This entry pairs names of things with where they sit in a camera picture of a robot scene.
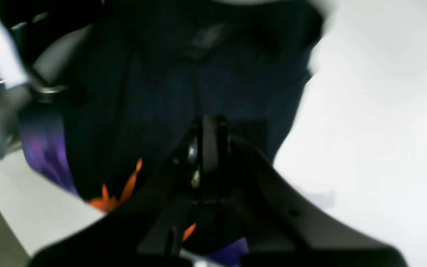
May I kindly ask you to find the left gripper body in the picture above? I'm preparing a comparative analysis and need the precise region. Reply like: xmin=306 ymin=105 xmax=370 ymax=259
xmin=0 ymin=0 xmax=99 ymax=159

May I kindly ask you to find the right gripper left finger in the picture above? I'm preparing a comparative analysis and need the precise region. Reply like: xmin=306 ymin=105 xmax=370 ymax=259
xmin=29 ymin=115 xmax=214 ymax=267

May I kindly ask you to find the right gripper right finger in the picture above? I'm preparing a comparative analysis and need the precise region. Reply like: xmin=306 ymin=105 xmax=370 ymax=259
xmin=203 ymin=115 xmax=407 ymax=267

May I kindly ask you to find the black T-shirt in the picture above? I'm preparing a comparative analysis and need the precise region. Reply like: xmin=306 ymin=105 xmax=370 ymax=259
xmin=0 ymin=0 xmax=325 ymax=267

